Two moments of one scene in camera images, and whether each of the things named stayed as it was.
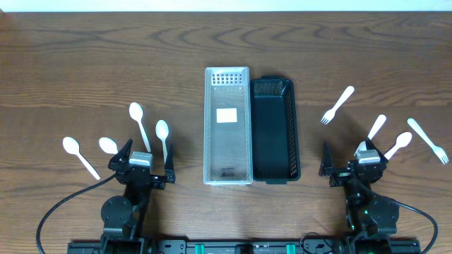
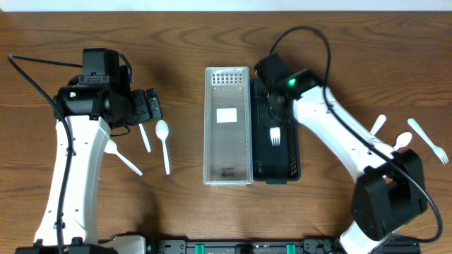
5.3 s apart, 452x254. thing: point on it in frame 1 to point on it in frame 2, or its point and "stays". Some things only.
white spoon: x=108 y=145 stays
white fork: x=378 y=124 stays
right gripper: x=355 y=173 to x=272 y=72
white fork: x=438 y=151 stays
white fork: x=329 y=115 to x=275 y=135
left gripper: x=121 y=160 to x=140 y=113
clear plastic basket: x=228 y=147 stays
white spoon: x=401 y=141 stays
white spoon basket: x=162 y=130 stays
